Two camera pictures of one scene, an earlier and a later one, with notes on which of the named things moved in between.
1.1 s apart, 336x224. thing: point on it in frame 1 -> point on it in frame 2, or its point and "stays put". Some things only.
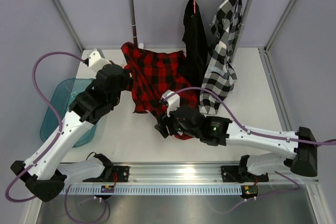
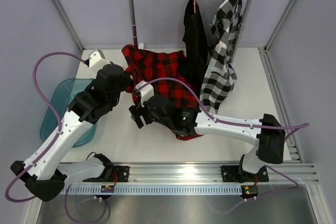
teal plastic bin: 61,96 stays put
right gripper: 165,120 -> 136,112
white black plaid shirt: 218,74 stays put
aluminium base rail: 124,173 stays put
